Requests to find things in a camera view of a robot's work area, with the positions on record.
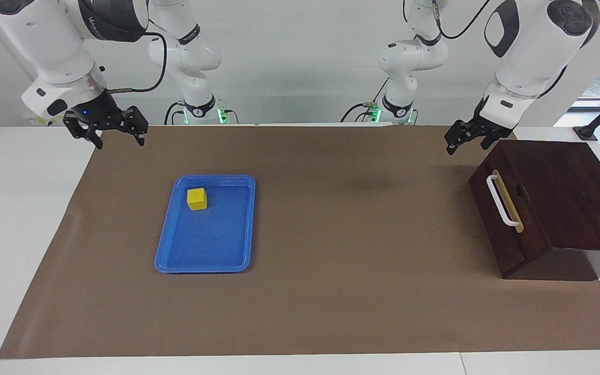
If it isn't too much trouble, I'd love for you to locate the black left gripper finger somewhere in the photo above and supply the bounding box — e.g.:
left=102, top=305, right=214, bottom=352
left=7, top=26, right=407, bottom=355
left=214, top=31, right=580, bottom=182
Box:
left=480, top=130, right=514, bottom=151
left=444, top=120, right=481, bottom=156

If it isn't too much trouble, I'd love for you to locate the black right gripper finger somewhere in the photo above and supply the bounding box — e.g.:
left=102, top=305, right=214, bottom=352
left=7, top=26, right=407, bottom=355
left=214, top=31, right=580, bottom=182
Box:
left=63, top=110, right=104, bottom=151
left=118, top=106, right=148, bottom=147

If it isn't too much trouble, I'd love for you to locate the yellow block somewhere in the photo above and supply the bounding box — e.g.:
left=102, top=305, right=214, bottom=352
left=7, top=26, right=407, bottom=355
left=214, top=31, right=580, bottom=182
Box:
left=186, top=188, right=208, bottom=211

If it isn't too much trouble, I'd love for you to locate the wooden drawer with white handle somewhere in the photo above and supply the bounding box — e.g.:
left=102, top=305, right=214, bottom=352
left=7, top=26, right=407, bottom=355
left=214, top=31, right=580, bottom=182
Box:
left=468, top=140, right=552, bottom=272

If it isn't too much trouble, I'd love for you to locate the dark wooden cabinet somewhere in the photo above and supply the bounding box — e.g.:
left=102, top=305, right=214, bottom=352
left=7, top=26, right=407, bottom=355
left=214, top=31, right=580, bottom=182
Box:
left=468, top=140, right=600, bottom=282

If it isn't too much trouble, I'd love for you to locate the blue plastic tray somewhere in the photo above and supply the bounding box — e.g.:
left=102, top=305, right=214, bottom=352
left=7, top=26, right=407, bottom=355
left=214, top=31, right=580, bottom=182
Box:
left=154, top=174, right=256, bottom=274

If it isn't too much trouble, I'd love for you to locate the brown table mat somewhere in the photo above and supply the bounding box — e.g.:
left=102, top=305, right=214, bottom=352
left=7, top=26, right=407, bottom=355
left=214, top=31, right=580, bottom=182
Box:
left=0, top=124, right=600, bottom=360

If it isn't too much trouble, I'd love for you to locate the black base cable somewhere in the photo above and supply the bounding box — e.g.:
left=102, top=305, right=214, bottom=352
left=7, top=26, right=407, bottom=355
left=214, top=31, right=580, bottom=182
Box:
left=165, top=102, right=186, bottom=126
left=341, top=102, right=381, bottom=123

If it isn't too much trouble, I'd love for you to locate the white wall socket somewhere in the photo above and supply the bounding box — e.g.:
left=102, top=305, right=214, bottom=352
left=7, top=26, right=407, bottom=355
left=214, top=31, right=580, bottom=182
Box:
left=23, top=112, right=66, bottom=127

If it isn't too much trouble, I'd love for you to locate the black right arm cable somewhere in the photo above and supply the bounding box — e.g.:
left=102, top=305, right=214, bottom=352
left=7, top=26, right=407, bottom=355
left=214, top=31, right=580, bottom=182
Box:
left=105, top=31, right=168, bottom=94

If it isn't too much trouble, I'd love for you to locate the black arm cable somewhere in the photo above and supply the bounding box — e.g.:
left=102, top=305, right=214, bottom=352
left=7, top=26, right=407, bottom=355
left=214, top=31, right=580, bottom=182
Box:
left=403, top=0, right=493, bottom=41
left=105, top=31, right=168, bottom=94

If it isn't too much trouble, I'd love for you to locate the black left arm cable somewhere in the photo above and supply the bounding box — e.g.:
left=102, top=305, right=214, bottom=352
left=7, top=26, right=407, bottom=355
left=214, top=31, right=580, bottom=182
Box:
left=403, top=0, right=493, bottom=41

